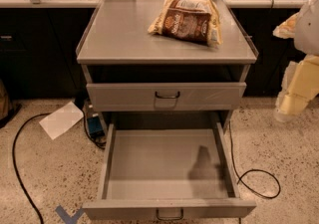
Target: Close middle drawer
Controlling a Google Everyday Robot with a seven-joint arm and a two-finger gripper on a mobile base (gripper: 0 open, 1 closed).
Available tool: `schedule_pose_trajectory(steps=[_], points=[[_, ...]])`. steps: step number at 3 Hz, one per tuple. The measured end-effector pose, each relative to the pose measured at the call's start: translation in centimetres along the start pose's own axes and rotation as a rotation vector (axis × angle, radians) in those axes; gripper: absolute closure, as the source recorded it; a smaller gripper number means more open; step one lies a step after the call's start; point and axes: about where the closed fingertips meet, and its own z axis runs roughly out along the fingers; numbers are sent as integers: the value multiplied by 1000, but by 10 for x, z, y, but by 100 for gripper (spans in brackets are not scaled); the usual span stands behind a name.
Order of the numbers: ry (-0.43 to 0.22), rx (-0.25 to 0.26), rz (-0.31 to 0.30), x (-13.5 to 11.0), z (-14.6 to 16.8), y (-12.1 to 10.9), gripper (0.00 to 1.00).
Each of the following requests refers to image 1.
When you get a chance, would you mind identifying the black cable on left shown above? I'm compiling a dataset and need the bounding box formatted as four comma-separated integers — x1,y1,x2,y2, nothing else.
11,112,52,224

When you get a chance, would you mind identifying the white paper sheet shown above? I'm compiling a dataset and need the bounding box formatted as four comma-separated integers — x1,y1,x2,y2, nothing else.
39,102,84,139

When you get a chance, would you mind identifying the brown bag at left edge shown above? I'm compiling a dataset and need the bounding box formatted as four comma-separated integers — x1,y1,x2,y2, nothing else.
0,80,21,128

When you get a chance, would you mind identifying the brown yellow snack bag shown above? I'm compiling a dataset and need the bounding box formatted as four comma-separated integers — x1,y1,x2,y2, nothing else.
148,0,222,46

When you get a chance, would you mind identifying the blue tape floor mark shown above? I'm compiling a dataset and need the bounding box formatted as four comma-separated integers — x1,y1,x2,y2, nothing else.
56,205,84,224

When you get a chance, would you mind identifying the grey drawer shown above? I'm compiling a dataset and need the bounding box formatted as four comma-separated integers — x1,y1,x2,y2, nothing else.
84,123,256,221
87,83,246,112

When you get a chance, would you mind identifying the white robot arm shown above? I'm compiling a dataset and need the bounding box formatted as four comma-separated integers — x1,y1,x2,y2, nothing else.
273,0,319,122

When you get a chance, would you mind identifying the grey top drawer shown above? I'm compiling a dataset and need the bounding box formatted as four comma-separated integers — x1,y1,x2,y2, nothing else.
87,83,246,112

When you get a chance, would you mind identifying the grey metal drawer cabinet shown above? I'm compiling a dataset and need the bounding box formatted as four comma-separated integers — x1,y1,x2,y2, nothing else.
77,0,257,126

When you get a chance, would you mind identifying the blue power box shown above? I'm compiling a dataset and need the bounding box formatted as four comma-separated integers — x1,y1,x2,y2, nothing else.
87,116,104,137

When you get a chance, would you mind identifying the black cable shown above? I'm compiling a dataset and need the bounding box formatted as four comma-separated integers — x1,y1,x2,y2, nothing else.
11,112,52,224
228,120,282,200

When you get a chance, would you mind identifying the black cable on right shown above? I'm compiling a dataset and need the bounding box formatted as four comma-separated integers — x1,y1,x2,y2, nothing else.
228,120,282,200

